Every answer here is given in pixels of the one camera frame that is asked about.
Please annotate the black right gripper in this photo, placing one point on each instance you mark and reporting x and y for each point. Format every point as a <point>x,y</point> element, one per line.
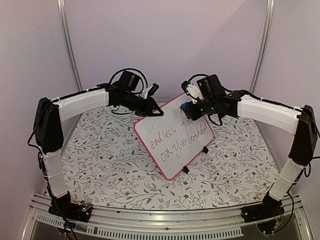
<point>194,115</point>

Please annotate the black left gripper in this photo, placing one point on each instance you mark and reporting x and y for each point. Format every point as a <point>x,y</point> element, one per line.
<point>146,112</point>

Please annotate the blue whiteboard eraser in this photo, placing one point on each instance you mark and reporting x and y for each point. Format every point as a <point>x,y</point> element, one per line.
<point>185,107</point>

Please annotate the pink framed whiteboard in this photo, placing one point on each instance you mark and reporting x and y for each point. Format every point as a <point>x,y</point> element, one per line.
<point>172,140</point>

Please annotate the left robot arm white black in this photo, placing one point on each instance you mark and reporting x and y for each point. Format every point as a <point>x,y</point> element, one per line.
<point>131,91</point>

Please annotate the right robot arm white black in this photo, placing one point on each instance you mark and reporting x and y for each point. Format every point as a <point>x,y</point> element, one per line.
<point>209,97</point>

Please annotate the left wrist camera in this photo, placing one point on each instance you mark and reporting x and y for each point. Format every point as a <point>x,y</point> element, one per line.
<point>149,91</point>

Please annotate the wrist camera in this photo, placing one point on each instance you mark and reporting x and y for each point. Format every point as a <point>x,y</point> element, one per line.
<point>149,91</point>
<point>192,91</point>

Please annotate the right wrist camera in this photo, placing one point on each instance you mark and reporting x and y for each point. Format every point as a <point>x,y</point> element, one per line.
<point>192,91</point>

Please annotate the wire easel stand black tips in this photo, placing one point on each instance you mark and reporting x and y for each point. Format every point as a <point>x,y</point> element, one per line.
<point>204,150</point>

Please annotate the right aluminium frame post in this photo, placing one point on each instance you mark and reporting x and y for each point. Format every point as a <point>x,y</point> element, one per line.
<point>270,4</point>

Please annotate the aluminium frame post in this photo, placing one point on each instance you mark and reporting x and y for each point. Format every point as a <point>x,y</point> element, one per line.
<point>270,4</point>
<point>61,7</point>

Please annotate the front aluminium rail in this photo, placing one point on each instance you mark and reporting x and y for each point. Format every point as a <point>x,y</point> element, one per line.
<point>129,224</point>

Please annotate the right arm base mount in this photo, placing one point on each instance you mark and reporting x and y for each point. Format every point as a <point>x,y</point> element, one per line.
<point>269,208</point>

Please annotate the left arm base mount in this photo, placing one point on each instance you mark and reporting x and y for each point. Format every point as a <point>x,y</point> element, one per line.
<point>65,208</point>

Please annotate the left aluminium frame post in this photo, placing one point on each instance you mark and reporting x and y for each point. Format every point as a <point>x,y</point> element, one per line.
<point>61,7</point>

